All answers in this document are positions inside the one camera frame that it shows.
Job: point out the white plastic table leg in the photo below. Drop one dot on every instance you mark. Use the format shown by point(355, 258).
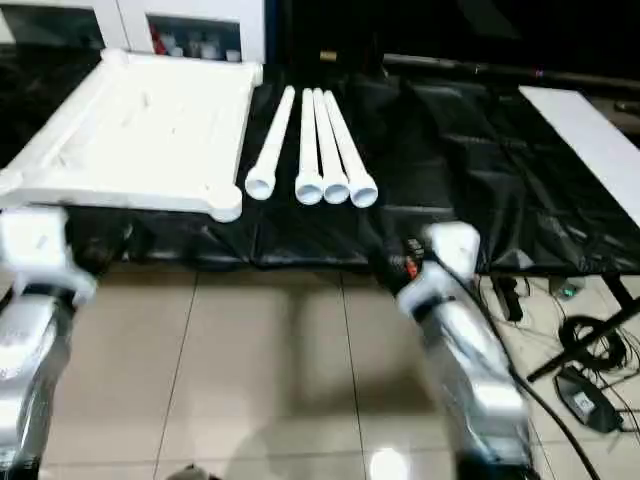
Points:
point(327, 140)
point(308, 150)
point(350, 150)
point(272, 140)

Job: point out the white plastic table top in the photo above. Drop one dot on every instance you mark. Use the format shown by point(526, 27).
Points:
point(140, 120)

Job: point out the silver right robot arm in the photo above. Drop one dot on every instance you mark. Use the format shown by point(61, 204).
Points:
point(470, 370)

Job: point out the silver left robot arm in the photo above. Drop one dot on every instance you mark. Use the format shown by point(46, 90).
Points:
point(25, 370)

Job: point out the black mat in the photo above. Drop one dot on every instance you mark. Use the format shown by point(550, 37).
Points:
point(450, 170)

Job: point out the white flat board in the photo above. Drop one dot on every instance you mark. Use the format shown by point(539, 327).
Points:
point(590, 140)

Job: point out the black power adapter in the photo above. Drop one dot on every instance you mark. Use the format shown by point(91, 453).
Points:
point(588, 400)

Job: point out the large black furniture piece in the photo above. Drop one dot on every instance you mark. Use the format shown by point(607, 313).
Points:
point(450, 30)

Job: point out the white cabinet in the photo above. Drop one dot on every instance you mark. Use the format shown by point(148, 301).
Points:
point(130, 20)

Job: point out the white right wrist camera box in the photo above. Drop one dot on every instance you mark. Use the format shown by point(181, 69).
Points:
point(452, 248)

